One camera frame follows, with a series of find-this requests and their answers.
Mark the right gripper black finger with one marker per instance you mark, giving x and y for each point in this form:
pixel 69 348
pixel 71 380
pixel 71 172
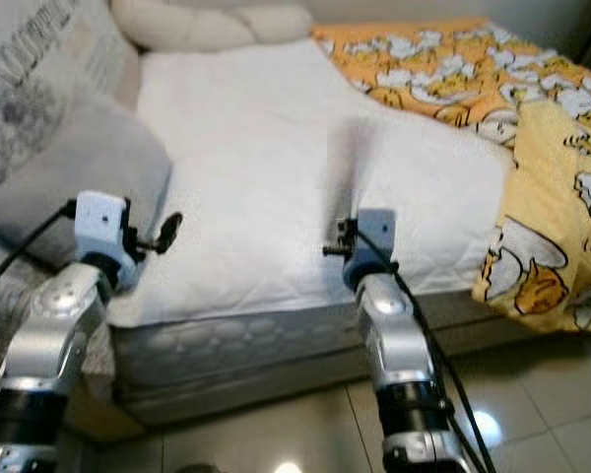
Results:
pixel 332 250

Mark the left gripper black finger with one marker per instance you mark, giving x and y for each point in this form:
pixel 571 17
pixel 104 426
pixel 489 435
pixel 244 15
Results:
pixel 170 232

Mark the grey plush pillow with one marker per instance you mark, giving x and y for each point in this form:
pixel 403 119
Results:
pixel 79 168

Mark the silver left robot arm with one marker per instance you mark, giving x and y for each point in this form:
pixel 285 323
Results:
pixel 49 340

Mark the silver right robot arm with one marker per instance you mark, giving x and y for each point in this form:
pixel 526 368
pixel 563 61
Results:
pixel 394 345

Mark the white quilted mattress cover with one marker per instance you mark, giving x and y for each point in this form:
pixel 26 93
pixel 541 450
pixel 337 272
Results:
pixel 236 148

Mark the grey patterned mattress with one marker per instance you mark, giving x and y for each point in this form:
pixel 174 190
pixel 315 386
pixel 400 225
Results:
pixel 256 345

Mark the yellow cartoon egg blanket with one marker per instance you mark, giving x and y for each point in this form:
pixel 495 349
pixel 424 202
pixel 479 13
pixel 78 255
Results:
pixel 453 69

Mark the cream long bolster pillow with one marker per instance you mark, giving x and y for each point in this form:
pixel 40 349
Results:
pixel 187 28

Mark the printed grey headboard cushion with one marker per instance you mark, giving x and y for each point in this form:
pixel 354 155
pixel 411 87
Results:
pixel 20 79

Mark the grey robot foot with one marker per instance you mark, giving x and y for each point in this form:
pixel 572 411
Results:
pixel 195 469

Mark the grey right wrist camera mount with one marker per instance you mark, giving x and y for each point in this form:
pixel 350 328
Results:
pixel 376 236

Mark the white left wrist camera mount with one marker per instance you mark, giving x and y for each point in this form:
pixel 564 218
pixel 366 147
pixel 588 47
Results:
pixel 98 222

